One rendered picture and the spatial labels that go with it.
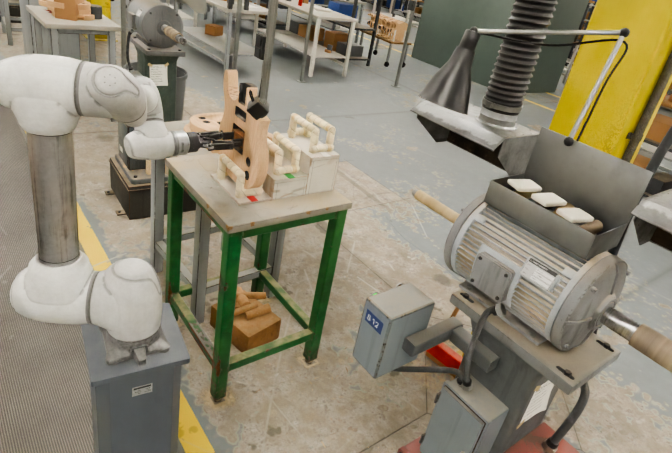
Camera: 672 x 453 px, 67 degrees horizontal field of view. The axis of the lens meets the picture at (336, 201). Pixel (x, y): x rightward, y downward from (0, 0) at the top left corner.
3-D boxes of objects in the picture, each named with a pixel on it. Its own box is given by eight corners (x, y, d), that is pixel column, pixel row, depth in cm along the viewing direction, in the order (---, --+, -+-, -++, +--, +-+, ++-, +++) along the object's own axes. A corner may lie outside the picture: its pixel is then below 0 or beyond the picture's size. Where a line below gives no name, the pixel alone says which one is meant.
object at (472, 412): (478, 476, 140) (550, 324, 115) (454, 495, 134) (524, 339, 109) (439, 435, 150) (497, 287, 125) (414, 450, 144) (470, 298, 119)
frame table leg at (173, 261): (178, 325, 263) (184, 168, 223) (168, 328, 260) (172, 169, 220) (174, 318, 267) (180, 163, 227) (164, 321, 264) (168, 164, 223)
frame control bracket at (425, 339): (459, 335, 139) (463, 324, 137) (411, 358, 128) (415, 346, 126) (449, 326, 142) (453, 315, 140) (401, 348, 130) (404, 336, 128)
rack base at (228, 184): (272, 200, 204) (273, 197, 204) (238, 206, 195) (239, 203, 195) (241, 172, 223) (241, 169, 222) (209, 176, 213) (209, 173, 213)
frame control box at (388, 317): (462, 403, 136) (492, 330, 124) (406, 438, 123) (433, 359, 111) (400, 344, 152) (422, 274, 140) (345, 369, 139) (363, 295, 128)
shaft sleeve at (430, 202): (459, 229, 144) (467, 223, 145) (458, 222, 142) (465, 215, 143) (415, 201, 156) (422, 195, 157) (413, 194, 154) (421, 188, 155)
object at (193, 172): (324, 337, 249) (353, 202, 215) (214, 380, 215) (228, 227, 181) (262, 268, 290) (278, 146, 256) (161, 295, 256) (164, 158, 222)
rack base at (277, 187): (306, 195, 214) (309, 175, 210) (272, 201, 204) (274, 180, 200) (273, 168, 232) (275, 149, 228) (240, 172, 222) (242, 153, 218)
